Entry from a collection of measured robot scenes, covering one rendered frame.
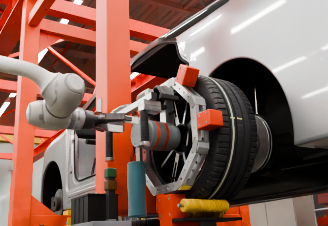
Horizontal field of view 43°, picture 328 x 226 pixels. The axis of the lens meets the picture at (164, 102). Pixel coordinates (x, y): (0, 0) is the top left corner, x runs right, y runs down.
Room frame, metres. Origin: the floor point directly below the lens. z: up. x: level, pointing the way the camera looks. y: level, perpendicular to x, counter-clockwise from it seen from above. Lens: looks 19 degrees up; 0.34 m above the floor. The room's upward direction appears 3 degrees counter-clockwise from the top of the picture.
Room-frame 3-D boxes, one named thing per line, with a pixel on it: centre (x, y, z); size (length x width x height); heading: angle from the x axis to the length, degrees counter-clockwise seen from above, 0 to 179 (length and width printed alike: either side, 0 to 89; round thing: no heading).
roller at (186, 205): (1.95, -0.16, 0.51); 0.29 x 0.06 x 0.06; 124
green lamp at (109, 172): (1.72, 0.24, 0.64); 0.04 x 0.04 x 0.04; 34
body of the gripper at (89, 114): (1.59, 0.29, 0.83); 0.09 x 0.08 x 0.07; 124
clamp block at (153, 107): (1.74, 0.06, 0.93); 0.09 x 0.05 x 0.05; 124
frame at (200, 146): (2.00, -0.01, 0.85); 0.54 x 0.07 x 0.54; 34
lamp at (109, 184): (1.72, 0.24, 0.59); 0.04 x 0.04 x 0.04; 34
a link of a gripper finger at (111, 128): (1.72, 0.21, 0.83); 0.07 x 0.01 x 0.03; 124
